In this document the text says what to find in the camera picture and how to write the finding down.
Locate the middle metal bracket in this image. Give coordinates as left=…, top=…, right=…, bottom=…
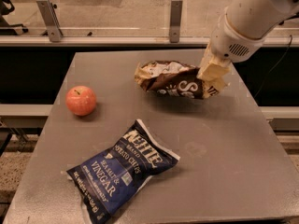
left=169, top=0, right=183, bottom=43

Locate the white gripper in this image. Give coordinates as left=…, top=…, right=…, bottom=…
left=197, top=10, right=267, bottom=98

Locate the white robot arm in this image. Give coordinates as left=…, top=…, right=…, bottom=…
left=197, top=0, right=299, bottom=98

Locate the red apple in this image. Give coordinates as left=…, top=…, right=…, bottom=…
left=65, top=86, right=96, bottom=116

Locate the brown chip bag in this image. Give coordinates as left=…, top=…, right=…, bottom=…
left=135, top=61, right=206, bottom=99

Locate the metal bracket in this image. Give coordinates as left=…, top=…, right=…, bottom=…
left=169, top=0, right=183, bottom=43
left=36, top=0, right=63, bottom=42

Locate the black cable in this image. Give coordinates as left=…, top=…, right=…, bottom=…
left=253, top=34, right=294, bottom=100

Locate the left metal bracket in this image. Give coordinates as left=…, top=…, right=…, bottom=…
left=36, top=0, right=63, bottom=42

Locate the metal railing bar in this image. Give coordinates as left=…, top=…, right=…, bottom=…
left=0, top=35, right=299, bottom=49

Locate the blue Kettle chip bag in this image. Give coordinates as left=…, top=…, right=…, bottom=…
left=67, top=119, right=179, bottom=224

